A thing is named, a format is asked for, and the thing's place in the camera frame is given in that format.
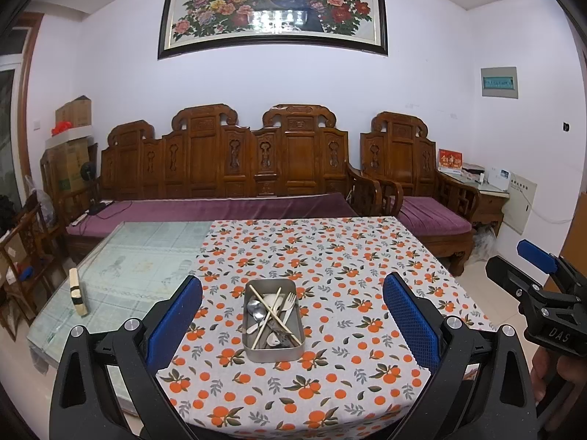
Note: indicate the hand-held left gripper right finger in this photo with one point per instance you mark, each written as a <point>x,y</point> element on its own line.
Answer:
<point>412,325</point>

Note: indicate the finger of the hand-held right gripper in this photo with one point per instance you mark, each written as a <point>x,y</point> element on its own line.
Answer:
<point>536,254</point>
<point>506,272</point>

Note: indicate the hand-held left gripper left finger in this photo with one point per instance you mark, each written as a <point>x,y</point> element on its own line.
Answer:
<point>176,321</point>

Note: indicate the large metal spoon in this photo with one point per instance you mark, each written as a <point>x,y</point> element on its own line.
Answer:
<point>253,306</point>

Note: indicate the rectangular metal tray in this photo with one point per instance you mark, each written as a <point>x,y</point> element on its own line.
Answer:
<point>257,353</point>

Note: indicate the wooden chopstick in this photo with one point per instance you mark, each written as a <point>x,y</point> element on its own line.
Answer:
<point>270,314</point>
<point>275,316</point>

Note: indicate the white plastic spoon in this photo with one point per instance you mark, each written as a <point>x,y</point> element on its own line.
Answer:
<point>273,301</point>

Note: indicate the white plastic fork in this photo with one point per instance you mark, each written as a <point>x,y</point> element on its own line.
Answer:
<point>290,302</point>

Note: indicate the person's right hand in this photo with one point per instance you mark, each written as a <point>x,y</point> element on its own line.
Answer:
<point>548,371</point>

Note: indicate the clear plastic bag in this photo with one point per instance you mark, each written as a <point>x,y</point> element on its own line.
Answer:
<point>484,243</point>

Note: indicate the brown cardboard sheet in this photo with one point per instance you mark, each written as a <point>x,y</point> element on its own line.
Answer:
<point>575,224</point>

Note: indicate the wooden side table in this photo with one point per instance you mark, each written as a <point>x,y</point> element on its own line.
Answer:
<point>488,206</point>

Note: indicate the white device with blue label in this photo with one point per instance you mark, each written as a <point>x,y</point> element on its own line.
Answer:
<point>499,178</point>

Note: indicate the short purple seat cushion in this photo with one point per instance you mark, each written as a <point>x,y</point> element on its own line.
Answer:
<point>433,213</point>

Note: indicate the wooden block with black band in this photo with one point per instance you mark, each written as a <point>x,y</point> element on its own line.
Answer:
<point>78,293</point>

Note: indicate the grey item on side table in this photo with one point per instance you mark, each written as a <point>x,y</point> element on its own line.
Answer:
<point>472,173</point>

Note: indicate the long purple seat cushion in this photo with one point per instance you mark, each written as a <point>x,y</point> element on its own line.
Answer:
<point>215,211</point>

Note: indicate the red box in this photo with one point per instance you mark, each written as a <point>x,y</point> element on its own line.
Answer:
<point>449,160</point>

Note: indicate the orange print tablecloth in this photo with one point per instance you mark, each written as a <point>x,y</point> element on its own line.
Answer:
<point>298,247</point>

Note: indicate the small blue object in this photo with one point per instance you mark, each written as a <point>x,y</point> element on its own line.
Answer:
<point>25,272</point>

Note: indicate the carved wooden armchair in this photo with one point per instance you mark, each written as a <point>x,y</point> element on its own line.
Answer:
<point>399,156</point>

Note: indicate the wooden side chair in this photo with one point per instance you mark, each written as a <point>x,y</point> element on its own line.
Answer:
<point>27,247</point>

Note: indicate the small black fan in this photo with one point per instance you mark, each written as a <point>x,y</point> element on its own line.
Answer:
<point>88,173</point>

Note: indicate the carved wooden sofa bench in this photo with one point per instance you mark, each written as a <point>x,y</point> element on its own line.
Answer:
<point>238,156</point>

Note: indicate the flat white box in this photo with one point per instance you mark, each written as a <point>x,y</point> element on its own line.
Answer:
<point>73,136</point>

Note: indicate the red decoration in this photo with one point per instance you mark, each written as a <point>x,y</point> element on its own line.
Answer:
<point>62,128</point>

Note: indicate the small brown cardboard box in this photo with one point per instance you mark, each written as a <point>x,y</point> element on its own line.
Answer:
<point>73,112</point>

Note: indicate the framed floral peacock painting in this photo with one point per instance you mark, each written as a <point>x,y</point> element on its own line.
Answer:
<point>275,9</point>

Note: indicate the white wall cabinet cover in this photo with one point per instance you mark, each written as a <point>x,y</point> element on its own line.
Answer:
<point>520,204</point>

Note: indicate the grey wall electrical panel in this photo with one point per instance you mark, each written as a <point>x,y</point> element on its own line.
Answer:
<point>499,82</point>

